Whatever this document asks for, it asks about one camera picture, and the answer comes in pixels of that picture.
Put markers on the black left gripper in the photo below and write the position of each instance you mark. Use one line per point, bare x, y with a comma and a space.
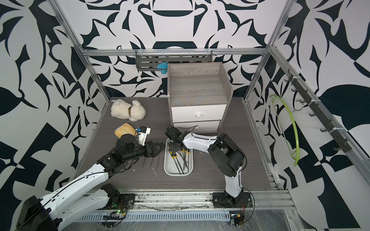
155, 152

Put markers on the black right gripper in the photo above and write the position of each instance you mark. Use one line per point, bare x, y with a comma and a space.
170, 146

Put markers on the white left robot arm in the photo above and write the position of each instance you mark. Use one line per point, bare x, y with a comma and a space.
55, 211

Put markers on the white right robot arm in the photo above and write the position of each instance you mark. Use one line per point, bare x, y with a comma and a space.
227, 156

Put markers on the white storage tray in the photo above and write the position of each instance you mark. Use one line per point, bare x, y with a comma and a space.
169, 165

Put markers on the yellow tissue pack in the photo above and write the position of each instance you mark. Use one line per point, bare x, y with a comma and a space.
125, 129

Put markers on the grey wooden drawer cabinet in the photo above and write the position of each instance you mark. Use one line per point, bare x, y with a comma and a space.
199, 95

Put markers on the white plush dog toy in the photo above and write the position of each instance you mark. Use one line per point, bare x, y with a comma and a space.
123, 110

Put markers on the teal cloth ball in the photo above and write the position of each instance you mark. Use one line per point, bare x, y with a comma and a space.
163, 67

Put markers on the left controller board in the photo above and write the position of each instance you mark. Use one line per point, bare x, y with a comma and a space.
115, 215

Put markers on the controller board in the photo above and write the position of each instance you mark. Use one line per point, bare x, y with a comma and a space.
115, 215
237, 219

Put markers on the right controller board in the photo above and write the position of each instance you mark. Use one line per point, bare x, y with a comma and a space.
237, 219

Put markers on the green hoop hanger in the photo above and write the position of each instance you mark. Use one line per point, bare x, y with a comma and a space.
288, 127

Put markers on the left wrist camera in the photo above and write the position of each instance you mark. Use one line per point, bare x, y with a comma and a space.
142, 133

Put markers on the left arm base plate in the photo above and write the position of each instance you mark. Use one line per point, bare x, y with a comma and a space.
123, 201

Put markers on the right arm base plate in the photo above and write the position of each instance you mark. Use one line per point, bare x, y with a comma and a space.
224, 200

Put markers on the grey wall shelf rack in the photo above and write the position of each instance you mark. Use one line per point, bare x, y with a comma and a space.
150, 61

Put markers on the grey hook rail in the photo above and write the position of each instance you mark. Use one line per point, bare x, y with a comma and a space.
319, 110

